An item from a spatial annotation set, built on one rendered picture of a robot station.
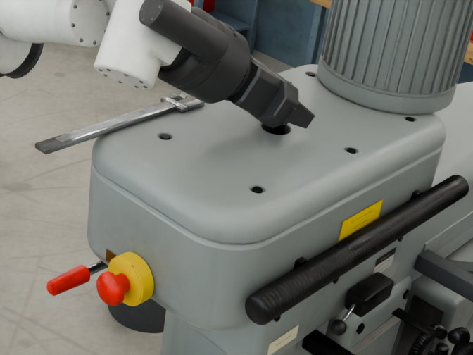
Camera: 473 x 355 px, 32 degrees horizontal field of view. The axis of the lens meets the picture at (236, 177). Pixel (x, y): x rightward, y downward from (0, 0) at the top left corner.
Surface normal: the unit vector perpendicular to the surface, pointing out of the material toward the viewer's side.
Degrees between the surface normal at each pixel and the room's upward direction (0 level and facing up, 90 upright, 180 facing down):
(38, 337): 0
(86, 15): 76
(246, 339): 90
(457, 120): 0
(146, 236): 90
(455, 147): 0
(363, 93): 90
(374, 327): 90
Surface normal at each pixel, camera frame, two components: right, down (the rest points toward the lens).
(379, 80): -0.29, 0.44
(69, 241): 0.14, -0.86
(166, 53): 0.68, 0.14
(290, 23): -0.66, 0.29
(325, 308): 0.74, 0.42
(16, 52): 0.59, 0.57
